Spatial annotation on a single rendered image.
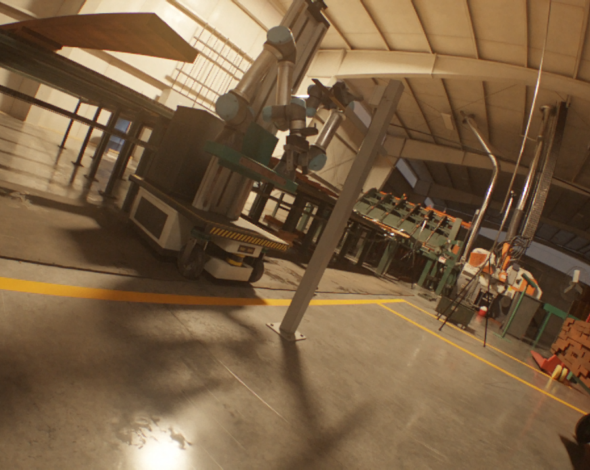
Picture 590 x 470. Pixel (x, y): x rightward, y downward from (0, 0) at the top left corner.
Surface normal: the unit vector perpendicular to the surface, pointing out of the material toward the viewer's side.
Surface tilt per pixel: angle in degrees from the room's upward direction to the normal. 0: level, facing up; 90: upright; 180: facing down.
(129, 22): 90
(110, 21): 90
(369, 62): 90
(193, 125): 90
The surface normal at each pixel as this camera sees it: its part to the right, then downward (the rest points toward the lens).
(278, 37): -0.11, -0.10
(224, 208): 0.74, 0.38
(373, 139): -0.55, -0.17
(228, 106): -0.25, 0.11
